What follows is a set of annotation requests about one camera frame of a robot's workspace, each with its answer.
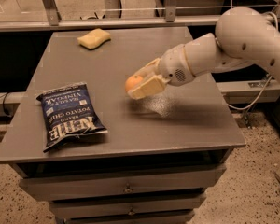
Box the white cable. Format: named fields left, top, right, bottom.
left=224, top=10, right=280, bottom=112

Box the yellow sponge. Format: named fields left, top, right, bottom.
left=77, top=28, right=111, bottom=49

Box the orange fruit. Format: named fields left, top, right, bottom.
left=125, top=76, right=143, bottom=92

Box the blue potato chip bag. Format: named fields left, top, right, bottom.
left=36, top=82, right=107, bottom=153

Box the grey drawer cabinet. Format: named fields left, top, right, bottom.
left=0, top=27, right=245, bottom=224

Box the black cable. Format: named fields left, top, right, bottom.
left=1, top=92, right=13, bottom=118

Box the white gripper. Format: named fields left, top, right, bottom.
left=127, top=44, right=195, bottom=100

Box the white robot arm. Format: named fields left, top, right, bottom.
left=125, top=7, right=280, bottom=100

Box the metal railing frame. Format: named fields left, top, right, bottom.
left=0, top=0, right=280, bottom=32

